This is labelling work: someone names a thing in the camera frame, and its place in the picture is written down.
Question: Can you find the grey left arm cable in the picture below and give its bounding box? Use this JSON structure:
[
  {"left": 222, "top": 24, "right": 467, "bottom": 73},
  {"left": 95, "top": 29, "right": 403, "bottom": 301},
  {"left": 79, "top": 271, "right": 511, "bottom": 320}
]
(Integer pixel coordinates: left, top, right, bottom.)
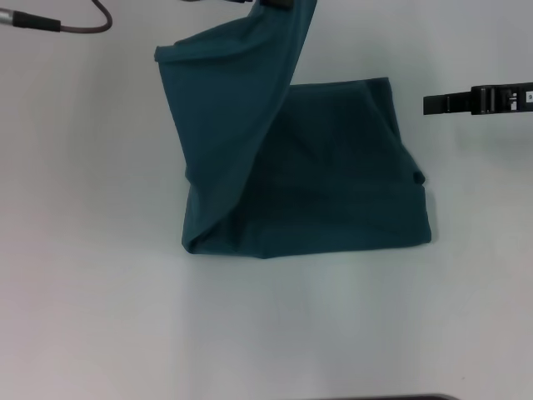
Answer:
[{"left": 57, "top": 0, "right": 114, "bottom": 33}]

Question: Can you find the teal t-shirt with FREE print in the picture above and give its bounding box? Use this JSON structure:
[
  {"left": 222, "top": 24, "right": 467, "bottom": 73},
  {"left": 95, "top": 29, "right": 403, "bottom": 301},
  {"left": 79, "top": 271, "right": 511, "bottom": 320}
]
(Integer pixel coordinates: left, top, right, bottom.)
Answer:
[{"left": 153, "top": 0, "right": 433, "bottom": 260}]

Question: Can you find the left arm flange cable plug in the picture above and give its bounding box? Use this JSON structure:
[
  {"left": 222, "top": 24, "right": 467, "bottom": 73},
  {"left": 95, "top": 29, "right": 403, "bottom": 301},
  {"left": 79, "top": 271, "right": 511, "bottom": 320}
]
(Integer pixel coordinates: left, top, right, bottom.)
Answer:
[{"left": 0, "top": 8, "right": 62, "bottom": 33}]

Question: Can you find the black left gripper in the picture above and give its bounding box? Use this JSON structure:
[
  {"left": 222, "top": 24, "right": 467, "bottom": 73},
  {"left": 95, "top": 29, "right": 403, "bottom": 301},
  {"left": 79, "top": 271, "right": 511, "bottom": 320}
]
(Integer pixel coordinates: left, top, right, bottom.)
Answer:
[{"left": 222, "top": 0, "right": 293, "bottom": 11}]

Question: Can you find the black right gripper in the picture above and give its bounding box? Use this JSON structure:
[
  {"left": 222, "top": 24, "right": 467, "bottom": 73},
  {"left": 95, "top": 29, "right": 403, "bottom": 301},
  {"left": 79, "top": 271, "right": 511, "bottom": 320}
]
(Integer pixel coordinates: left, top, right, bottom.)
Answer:
[{"left": 423, "top": 82, "right": 533, "bottom": 117}]

